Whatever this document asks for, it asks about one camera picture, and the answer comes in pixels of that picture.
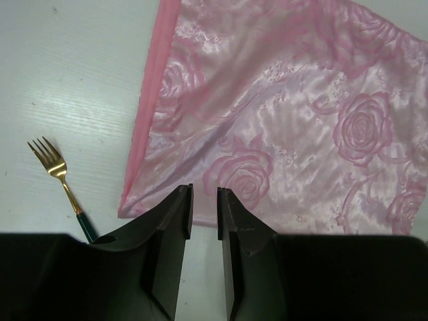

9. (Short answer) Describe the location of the pink satin cloth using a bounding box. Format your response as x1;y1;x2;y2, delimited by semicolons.
118;1;427;235

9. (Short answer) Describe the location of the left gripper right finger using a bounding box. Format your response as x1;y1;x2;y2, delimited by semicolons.
217;188;427;320

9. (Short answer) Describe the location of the gold fork green handle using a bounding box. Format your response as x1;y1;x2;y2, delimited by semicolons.
27;136;98;243

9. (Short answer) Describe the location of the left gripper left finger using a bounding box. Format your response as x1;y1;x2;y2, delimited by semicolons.
1;185;193;320

